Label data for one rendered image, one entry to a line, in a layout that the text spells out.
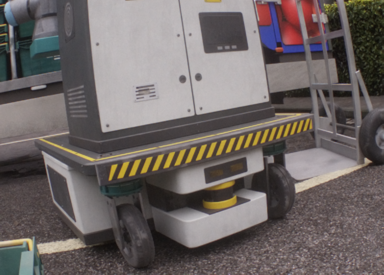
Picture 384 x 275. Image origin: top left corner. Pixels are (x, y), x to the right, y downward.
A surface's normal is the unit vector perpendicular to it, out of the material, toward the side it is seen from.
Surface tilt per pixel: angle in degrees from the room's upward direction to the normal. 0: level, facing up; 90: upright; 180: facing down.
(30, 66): 92
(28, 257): 0
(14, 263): 86
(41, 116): 90
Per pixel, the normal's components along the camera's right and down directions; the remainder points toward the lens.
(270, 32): 0.37, 0.03
